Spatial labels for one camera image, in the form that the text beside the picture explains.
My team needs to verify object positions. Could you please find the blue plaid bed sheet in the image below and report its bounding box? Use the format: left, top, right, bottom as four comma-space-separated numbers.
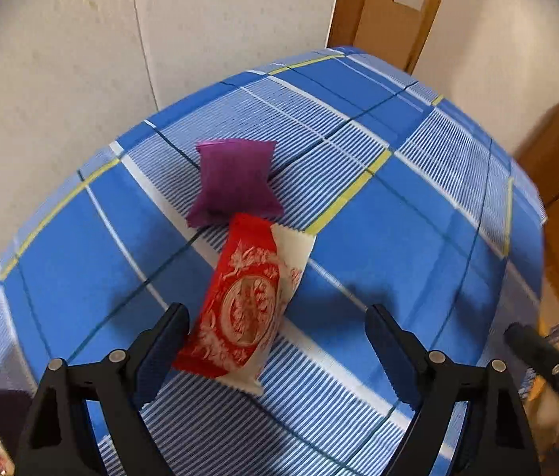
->
0, 46, 548, 476

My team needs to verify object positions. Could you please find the purple snack packet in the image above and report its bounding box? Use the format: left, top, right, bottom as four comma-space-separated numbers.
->
186, 139, 283, 229

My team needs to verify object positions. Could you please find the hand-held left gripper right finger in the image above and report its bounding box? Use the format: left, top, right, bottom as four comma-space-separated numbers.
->
365, 304, 540, 476

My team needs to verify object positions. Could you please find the red and white patterned packet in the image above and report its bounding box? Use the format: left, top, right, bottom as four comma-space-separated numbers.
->
173, 212, 317, 397

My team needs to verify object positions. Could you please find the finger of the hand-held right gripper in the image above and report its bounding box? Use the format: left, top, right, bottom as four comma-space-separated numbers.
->
503, 322, 559, 412

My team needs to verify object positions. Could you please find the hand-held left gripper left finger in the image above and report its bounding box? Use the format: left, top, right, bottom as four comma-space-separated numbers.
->
14, 302, 191, 476

